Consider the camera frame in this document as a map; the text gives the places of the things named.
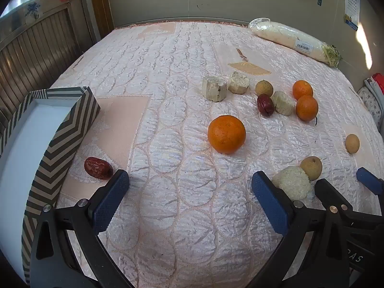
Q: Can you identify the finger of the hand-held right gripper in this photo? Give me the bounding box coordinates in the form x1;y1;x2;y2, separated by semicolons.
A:
356;167;384;195
314;178;353;213

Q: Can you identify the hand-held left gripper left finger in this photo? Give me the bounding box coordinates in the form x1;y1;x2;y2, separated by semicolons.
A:
30;169;132;288

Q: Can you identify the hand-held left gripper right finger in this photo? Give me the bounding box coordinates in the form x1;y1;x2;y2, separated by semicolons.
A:
251;171;351;288

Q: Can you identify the chevron striped cardboard box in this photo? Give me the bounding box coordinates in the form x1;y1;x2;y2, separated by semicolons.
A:
0;86;101;285

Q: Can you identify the small orange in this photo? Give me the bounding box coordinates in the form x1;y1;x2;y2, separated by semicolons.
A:
292;80;313;100
296;95;319;122

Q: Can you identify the brown longan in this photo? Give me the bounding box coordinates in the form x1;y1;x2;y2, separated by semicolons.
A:
255;80;273;97
300;156;323;181
345;134;360;154

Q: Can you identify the red jujube date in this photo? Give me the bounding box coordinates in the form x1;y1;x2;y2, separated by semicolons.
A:
257;94;275;117
84;156;114;180

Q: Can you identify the floral cushion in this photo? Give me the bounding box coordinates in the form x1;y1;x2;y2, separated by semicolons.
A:
357;79;384;132

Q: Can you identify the large orange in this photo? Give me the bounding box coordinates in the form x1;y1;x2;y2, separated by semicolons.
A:
208;115;246;154

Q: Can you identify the beige cake chunk, right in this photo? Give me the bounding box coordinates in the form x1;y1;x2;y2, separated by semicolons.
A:
271;91;296;116

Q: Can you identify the beige cake chunk, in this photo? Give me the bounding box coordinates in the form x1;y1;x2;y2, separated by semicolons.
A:
271;91;296;116
202;76;228;100
228;72;250;95

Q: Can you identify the beige cake chunk, middle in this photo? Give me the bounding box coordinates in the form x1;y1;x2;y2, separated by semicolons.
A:
228;72;250;95

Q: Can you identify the beige cake chunk, left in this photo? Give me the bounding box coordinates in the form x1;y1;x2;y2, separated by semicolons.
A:
202;76;228;100

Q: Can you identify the plastic wrapped white radish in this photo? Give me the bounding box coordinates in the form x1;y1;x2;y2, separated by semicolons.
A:
248;18;342;68

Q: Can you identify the wooden slatted panel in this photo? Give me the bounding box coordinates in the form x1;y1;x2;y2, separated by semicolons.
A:
0;3;93;120

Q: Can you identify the blue flower window decal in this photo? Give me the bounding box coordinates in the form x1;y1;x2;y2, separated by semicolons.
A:
25;2;41;20

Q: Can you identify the wall calendar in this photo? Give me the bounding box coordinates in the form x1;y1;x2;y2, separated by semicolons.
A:
343;0;360;31

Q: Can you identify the wooden door frame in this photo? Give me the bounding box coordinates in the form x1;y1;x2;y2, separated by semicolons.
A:
88;0;114;41

